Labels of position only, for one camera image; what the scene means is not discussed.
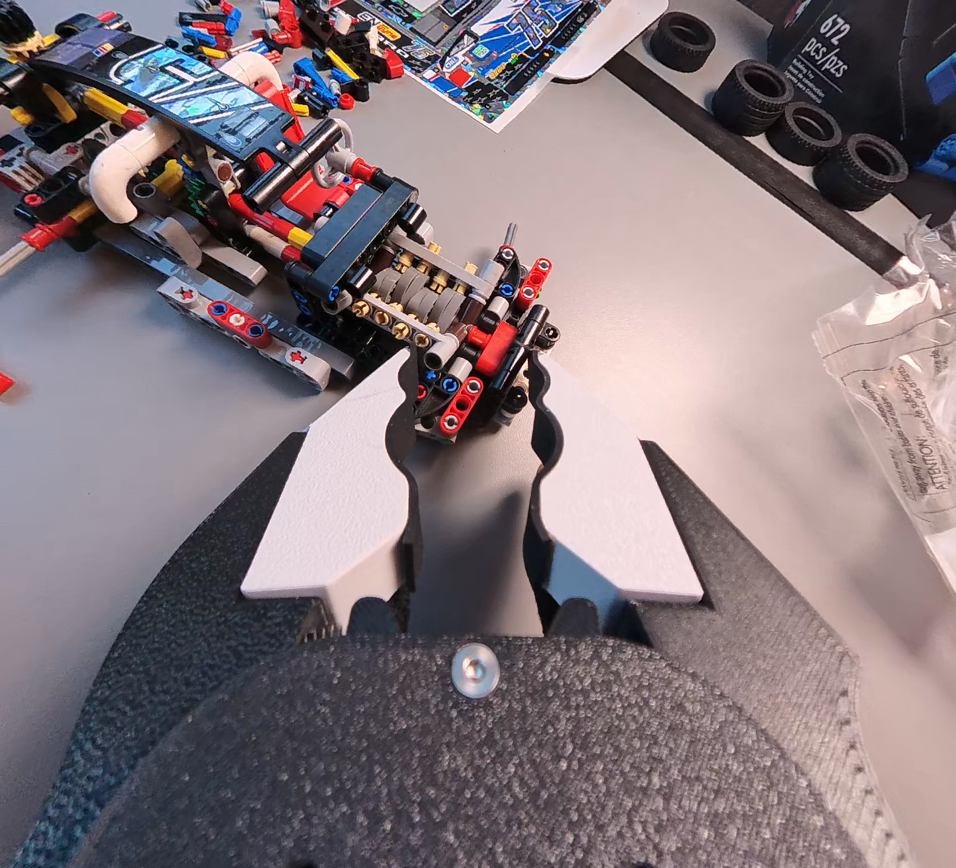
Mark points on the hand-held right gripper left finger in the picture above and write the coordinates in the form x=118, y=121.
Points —
x=328, y=509

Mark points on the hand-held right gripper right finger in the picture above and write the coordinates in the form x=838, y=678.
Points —
x=627, y=509

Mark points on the lego race car model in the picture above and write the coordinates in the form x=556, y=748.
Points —
x=358, y=226

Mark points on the red black lego beam assembly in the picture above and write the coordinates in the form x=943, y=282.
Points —
x=6, y=383

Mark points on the pile of mixed lego pieces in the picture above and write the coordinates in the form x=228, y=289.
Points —
x=321, y=39

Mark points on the black lego box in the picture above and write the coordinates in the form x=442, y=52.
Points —
x=859, y=2

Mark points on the clear plastic bag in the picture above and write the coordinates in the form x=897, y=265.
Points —
x=896, y=398

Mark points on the black rubber tire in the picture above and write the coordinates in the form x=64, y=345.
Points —
x=676, y=60
x=743, y=118
x=848, y=194
x=795, y=153

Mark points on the holographic sticker sheet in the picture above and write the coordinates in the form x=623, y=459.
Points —
x=448, y=2

